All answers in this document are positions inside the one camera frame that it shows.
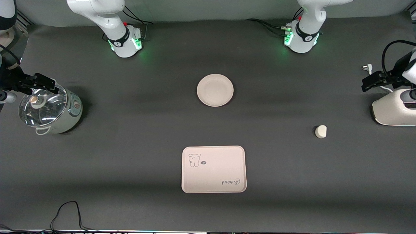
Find round beige plate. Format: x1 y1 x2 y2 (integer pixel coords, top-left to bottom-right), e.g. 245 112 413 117
197 74 234 107

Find beige rectangular rabbit tray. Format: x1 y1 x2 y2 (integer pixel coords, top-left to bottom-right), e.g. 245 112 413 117
181 145 247 194

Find glass pot lid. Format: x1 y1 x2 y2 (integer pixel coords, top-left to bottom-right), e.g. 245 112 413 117
19 84 68 127

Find white toaster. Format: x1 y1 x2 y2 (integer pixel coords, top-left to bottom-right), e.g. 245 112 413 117
370 89 416 126

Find pale green electric pot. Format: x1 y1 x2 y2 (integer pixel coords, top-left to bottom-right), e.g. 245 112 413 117
34 84 83 135

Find beige round background object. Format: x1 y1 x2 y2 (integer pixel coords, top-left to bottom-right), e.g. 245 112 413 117
0 28 15 49

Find white power plug cord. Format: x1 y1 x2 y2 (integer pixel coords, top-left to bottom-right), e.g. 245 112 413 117
362 64 394 92

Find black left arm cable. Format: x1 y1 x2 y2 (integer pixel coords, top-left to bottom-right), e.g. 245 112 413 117
382 40 416 85

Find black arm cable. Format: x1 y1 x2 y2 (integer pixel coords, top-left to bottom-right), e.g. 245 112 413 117
382 40 416 85
0 44 21 70

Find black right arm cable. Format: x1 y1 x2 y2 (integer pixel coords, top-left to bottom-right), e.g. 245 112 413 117
0 44 21 70

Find aluminium frame rail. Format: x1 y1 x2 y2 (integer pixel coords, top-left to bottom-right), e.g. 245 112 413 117
15 10 34 27

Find black right arm base cables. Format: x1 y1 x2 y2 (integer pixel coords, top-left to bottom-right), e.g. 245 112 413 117
122 5 154 41

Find black arm base cables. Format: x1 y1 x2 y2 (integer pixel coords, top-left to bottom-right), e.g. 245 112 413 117
122 5 154 41
245 6 304 38

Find black left arm base cables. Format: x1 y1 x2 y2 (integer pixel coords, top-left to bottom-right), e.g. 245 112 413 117
245 6 304 38

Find black floor cable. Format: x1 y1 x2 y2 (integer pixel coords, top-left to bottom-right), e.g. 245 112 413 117
49 201 101 233

